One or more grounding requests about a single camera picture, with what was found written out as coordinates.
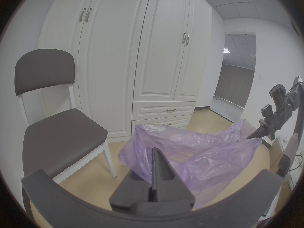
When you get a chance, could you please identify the grey padded white chair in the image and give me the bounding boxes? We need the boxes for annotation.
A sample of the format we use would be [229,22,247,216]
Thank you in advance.
[15,49,117,185]

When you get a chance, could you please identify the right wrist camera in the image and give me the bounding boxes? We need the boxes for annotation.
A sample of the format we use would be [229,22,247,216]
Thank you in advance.
[261,105,273,120]

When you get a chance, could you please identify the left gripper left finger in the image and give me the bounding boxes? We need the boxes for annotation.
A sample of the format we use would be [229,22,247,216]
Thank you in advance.
[110,148,154,210]

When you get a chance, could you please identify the purple plastic bag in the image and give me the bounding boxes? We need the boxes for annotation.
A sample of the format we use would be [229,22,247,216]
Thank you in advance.
[118,118,262,211]

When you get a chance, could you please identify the white wardrobe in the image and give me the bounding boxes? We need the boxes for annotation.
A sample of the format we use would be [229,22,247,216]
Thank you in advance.
[38,0,212,143]

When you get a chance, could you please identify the grey curtain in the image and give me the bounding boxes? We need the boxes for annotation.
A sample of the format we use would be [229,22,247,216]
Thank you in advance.
[215,64,255,109]

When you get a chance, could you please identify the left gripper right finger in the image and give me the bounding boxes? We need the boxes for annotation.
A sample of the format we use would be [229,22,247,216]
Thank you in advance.
[153,148,196,210]

